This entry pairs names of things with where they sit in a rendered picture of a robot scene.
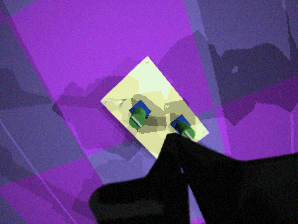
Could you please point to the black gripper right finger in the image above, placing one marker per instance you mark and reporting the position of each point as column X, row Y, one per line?
column 222, row 186

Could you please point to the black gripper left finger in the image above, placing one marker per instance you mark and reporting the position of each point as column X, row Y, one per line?
column 163, row 192

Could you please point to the pale yellow circuit board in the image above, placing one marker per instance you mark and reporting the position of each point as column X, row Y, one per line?
column 150, row 108

